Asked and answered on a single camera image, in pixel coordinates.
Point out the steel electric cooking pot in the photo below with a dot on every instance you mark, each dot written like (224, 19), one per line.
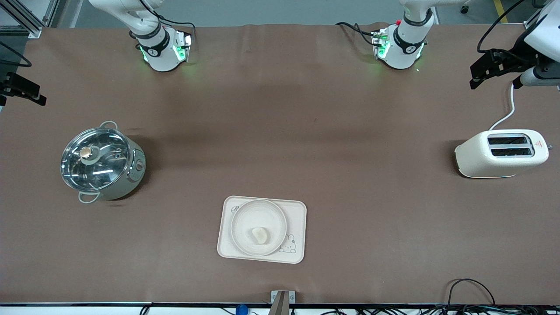
(131, 170)

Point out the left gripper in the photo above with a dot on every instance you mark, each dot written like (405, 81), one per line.
(515, 57)

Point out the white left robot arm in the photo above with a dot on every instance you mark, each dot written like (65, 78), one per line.
(404, 48)

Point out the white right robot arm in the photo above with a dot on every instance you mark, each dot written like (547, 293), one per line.
(161, 51)

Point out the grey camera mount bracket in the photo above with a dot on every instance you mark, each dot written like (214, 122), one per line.
(282, 302)

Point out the pale steamed bun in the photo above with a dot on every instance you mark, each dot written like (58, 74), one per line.
(260, 236)

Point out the cream rabbit print tray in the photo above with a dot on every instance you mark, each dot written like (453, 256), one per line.
(297, 218)

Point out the brown table cover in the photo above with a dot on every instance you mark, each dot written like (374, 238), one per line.
(280, 122)

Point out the cream two-slot toaster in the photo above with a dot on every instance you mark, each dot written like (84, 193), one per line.
(490, 164)

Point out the aluminium frame profile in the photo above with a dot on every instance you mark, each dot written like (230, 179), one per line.
(533, 19)
(30, 22)

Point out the glass pot lid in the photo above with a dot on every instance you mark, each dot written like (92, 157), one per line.
(94, 159)

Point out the cream round plate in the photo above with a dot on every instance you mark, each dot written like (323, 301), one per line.
(245, 223)

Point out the grey arm base connector plate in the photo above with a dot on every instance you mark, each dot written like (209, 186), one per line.
(379, 43)
(186, 46)

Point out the blue round knob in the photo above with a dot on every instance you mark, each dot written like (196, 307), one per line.
(241, 310)

